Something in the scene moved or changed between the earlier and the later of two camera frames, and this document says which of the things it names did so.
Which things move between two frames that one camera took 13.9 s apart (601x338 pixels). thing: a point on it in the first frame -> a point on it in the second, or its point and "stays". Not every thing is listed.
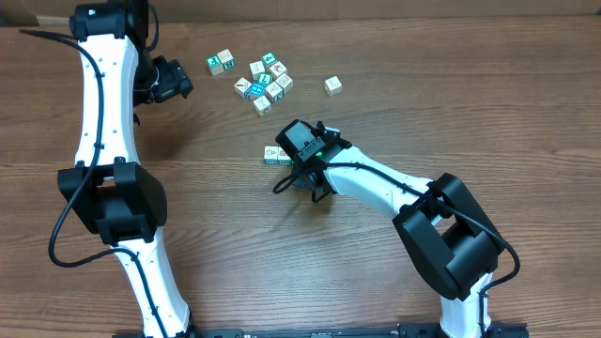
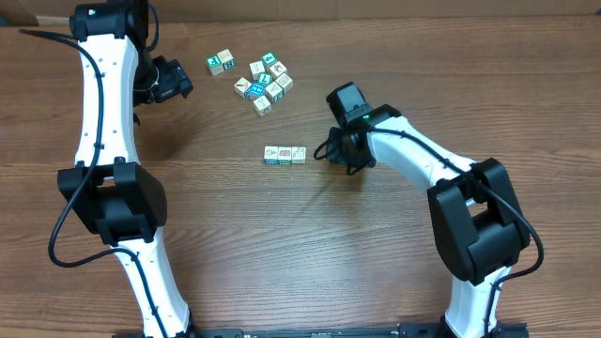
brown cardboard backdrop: [14, 13] stays
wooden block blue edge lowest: [270, 155] stays
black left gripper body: [158, 80] stays
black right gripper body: [300, 167] -> [341, 151]
